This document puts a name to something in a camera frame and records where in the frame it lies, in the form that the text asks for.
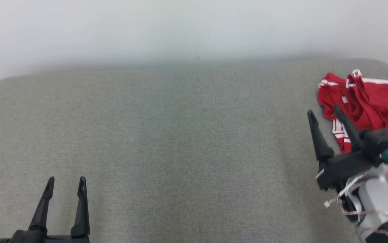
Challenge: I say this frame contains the thin white red wire bundle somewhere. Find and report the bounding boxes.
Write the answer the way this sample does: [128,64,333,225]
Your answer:
[324,171,388,237]

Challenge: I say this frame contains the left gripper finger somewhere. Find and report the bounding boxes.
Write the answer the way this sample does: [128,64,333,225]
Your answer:
[29,177,55,234]
[71,176,91,238]

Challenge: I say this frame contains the red shorts with white stripe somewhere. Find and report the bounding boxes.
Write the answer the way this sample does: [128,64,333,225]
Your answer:
[346,69,388,149]

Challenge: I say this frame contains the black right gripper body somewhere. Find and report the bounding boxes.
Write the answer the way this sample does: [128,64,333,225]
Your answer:
[316,150,383,191]

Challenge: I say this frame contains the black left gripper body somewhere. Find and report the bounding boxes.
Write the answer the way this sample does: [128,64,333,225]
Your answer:
[0,229,91,243]

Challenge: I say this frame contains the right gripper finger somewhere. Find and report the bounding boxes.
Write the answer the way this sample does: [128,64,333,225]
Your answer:
[307,110,335,162]
[334,105,363,153]

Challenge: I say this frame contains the grey fabric sofa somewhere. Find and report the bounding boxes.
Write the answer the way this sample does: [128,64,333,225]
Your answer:
[0,59,388,243]

